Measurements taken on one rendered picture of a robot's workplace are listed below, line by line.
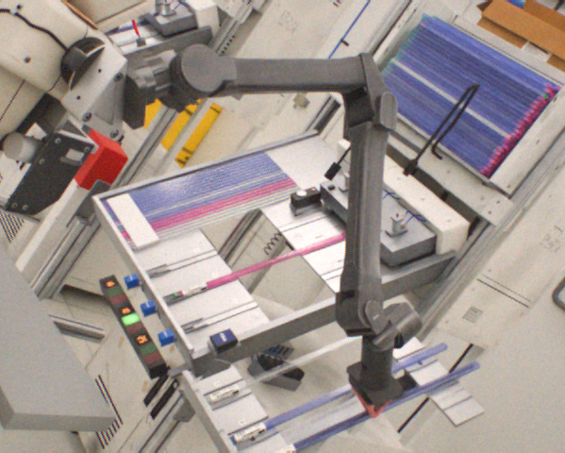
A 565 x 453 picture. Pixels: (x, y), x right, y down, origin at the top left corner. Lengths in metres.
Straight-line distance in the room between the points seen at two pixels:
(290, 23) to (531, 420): 1.83
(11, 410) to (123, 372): 1.00
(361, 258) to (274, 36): 1.91
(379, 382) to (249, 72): 0.59
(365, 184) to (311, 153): 0.96
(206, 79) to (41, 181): 0.34
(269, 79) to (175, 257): 0.78
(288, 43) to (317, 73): 1.82
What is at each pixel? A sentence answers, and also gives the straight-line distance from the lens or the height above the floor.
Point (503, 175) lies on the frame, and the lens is 1.97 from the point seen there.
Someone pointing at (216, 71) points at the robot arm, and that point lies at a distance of 1.31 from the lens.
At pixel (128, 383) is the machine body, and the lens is 2.47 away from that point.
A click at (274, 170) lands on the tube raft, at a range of 2.33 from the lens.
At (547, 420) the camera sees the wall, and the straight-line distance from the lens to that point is 3.46.
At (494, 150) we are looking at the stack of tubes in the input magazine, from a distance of 2.02.
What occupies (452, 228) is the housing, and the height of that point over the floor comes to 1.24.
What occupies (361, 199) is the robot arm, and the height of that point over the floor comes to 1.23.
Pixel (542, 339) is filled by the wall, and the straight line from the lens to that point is 3.53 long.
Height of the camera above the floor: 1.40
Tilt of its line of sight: 11 degrees down
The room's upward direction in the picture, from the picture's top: 36 degrees clockwise
